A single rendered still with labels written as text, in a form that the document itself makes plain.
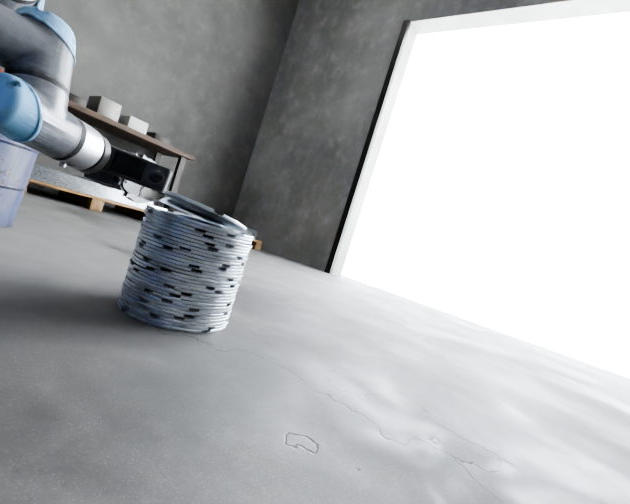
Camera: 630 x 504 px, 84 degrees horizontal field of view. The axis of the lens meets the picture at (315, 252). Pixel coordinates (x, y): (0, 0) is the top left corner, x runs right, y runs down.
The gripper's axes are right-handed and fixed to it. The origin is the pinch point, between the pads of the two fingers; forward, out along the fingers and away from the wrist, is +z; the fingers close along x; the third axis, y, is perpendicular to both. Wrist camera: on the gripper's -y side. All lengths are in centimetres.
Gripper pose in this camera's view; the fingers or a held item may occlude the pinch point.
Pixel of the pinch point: (164, 193)
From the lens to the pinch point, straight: 86.5
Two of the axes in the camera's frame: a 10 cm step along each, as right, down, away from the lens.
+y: -9.3, -3.0, 2.0
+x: -3.2, 9.4, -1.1
